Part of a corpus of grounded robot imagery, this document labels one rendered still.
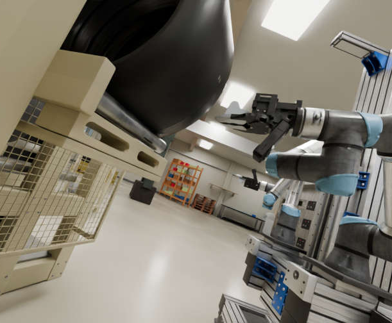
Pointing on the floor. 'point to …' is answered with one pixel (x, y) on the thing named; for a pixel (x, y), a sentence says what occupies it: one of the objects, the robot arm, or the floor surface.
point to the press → (147, 192)
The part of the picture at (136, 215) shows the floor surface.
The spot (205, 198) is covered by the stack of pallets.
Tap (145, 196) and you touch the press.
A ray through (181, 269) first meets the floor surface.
